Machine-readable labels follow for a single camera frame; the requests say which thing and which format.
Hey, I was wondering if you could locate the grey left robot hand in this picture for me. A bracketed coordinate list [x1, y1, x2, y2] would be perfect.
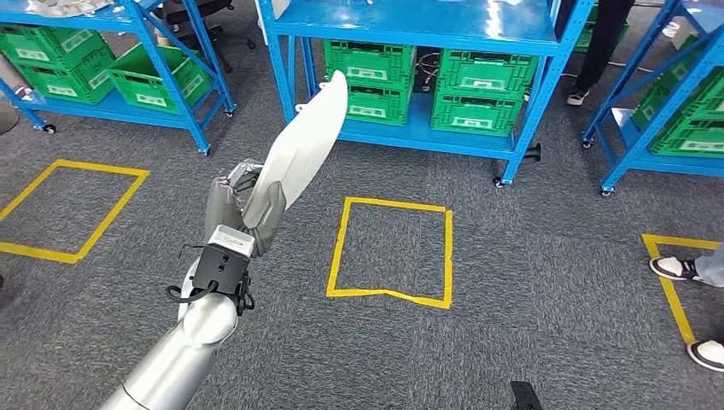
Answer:
[203, 159, 288, 260]

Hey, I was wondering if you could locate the white plastic car part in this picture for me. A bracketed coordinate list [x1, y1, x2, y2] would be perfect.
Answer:
[242, 70, 349, 231]

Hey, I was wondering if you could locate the grey plastic part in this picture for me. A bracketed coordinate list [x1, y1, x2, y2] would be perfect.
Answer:
[25, 0, 117, 17]

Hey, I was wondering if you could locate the yellow floor tape square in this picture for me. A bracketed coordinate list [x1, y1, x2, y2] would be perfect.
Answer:
[641, 233, 724, 346]
[326, 196, 455, 311]

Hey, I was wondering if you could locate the black office chair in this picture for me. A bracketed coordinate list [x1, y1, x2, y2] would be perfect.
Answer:
[152, 0, 257, 74]

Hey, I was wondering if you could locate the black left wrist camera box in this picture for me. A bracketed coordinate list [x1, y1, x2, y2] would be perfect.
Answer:
[189, 224, 257, 296]

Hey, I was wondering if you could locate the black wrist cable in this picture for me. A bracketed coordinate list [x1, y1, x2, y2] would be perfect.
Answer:
[165, 281, 219, 304]

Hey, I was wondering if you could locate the black bracket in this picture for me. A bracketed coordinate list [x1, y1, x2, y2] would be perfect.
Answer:
[510, 380, 543, 410]

